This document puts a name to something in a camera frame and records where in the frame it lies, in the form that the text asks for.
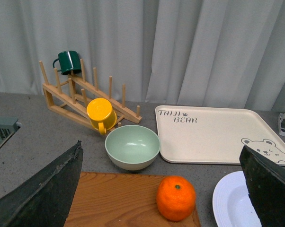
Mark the orange fruit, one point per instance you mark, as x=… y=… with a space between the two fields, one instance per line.
x=175 y=198

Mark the white round plate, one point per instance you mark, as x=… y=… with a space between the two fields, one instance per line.
x=231 y=203

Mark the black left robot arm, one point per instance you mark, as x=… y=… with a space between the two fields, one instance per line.
x=45 y=199

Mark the green bowl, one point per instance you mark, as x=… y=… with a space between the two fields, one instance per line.
x=132 y=147

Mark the yellow mug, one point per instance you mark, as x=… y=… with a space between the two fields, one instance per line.
x=102 y=115

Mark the cream bear tray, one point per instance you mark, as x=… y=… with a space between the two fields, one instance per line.
x=205 y=135

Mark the wooden dish rack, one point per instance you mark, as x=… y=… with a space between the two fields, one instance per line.
x=69 y=98

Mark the dark green mug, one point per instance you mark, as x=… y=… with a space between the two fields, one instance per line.
x=67 y=62

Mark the wooden cutting board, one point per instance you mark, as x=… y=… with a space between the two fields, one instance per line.
x=120 y=200

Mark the grey curtain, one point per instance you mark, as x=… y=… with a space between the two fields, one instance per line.
x=214 y=53

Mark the grey-green drainer basket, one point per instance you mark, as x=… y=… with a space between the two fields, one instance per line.
x=8 y=127

